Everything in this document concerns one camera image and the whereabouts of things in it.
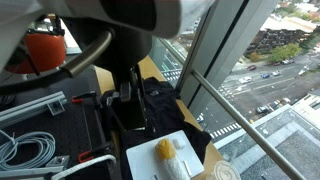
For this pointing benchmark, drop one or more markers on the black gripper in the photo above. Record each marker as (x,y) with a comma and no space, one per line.
(135,80)

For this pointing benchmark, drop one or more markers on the black zip jersey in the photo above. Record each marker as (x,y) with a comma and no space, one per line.
(163,110)

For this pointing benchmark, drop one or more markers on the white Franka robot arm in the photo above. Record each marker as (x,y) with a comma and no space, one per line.
(186,13)

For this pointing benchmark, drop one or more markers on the white rectangular board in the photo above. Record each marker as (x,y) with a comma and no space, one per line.
(143,160)

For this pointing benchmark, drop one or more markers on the small white block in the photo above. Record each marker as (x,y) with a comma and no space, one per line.
(178,143)

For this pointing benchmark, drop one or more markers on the yellow and white roller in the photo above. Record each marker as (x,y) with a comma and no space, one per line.
(168,160)

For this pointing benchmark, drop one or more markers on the small white stick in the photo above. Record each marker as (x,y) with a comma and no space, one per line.
(187,168)

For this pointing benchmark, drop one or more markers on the orange round object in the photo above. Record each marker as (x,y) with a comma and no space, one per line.
(45,50)

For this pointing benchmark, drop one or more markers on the grey metal handrail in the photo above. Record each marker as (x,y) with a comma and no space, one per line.
(246,128)

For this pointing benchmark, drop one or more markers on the grey window frame post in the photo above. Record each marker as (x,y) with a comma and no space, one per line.
(220,50)

